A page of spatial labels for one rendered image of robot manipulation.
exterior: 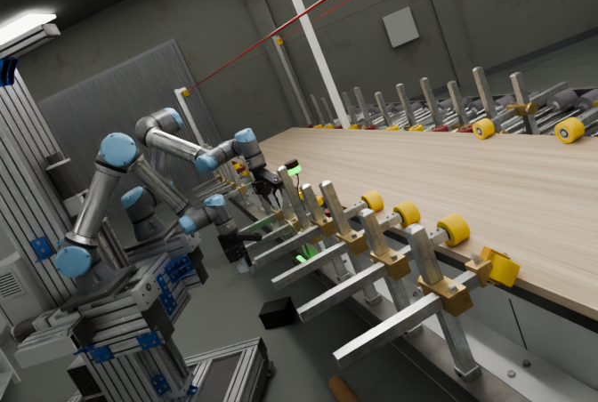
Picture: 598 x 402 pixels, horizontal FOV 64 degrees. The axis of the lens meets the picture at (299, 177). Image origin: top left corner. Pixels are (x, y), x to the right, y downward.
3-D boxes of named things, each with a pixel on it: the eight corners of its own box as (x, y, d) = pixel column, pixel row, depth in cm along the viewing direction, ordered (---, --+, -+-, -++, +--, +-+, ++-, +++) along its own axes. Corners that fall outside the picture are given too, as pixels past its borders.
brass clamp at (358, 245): (354, 257, 149) (348, 243, 148) (337, 246, 162) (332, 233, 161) (370, 247, 151) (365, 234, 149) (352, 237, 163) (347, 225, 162)
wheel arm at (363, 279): (304, 324, 122) (299, 312, 121) (300, 318, 126) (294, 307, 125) (459, 233, 134) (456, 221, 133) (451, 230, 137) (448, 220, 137)
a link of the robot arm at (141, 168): (97, 146, 190) (186, 229, 204) (95, 148, 179) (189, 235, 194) (118, 126, 192) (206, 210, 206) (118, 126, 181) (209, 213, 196)
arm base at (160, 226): (132, 245, 231) (122, 227, 229) (145, 231, 246) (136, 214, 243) (157, 235, 228) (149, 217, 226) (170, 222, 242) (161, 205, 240)
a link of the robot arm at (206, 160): (120, 121, 203) (208, 156, 182) (140, 113, 211) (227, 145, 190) (124, 145, 209) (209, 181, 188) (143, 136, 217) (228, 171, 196)
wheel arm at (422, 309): (343, 371, 99) (337, 359, 98) (337, 364, 102) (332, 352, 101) (480, 285, 108) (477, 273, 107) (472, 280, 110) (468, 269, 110)
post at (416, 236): (476, 404, 116) (410, 230, 105) (467, 396, 119) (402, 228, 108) (488, 396, 117) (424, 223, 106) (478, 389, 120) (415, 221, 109)
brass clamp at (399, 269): (394, 282, 126) (388, 266, 124) (371, 268, 138) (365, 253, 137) (414, 270, 127) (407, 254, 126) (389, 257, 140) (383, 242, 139)
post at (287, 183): (321, 268, 209) (278, 168, 198) (318, 265, 212) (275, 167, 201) (327, 264, 210) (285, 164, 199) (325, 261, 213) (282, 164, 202)
